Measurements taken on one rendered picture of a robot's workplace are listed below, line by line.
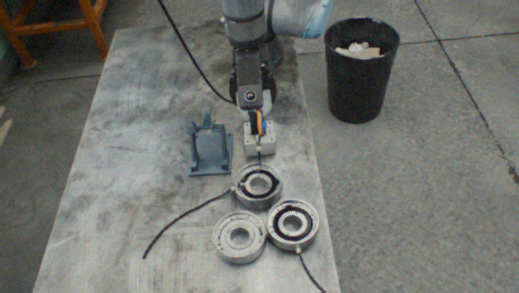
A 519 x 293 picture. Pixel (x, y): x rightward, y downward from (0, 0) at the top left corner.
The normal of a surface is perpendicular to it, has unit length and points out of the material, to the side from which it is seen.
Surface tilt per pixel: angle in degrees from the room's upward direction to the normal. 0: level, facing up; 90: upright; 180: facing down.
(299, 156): 0
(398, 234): 0
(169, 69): 0
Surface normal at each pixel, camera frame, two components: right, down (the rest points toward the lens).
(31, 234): -0.10, -0.68
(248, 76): -0.04, -0.19
